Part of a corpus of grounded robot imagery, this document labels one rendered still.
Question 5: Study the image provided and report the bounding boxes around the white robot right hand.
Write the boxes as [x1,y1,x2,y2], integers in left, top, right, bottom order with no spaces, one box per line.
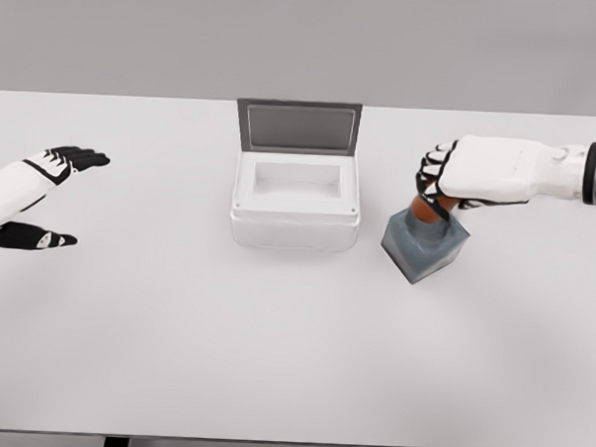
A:
[414,132,537,225]

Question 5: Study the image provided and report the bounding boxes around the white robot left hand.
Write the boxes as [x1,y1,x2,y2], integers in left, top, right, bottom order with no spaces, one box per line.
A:
[0,142,113,255]

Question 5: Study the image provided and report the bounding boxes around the grey square bottle brown cap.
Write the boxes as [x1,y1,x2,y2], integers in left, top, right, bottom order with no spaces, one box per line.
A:
[379,189,474,289]

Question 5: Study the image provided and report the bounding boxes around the white open storage box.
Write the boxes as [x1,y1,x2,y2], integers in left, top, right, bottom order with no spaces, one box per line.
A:
[227,147,365,254]

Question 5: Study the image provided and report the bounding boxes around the grey hinged box lid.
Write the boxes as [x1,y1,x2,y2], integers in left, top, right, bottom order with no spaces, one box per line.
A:
[233,97,365,162]

